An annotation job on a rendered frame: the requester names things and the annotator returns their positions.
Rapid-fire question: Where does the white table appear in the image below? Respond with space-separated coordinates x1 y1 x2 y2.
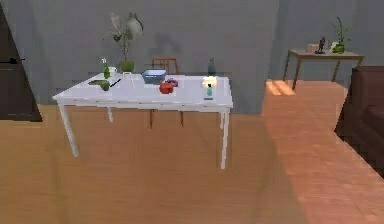
52 72 234 170

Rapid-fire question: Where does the small plant in green pot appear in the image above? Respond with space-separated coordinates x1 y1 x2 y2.
330 16 352 55

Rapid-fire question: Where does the tall plant in green pot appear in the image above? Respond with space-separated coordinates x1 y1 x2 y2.
103 12 145 73

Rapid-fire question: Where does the dark brown door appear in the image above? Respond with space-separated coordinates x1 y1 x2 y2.
0 3 44 123

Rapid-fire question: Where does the teal spray bottle white top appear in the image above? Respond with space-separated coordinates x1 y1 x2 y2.
202 76 218 98

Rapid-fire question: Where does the white wire stand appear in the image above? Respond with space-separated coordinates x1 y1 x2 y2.
121 70 136 87

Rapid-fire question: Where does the blue rectangular dish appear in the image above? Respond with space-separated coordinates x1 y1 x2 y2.
142 68 168 85

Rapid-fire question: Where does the dark brown sofa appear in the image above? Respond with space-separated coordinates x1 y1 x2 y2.
334 65 384 179

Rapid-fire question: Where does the green vase with white flower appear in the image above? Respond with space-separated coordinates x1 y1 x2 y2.
101 57 111 80

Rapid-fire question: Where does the brown wooden side table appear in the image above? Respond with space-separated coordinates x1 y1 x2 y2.
282 49 365 91

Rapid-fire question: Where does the black statuette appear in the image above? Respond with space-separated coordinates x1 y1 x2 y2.
314 36 327 55

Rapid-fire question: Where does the brown wooden chair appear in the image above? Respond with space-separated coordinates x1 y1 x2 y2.
148 57 185 130

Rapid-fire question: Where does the black door handle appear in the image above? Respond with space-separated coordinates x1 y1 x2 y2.
0 57 26 65

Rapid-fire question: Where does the red tomato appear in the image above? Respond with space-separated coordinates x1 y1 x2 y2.
159 81 174 95

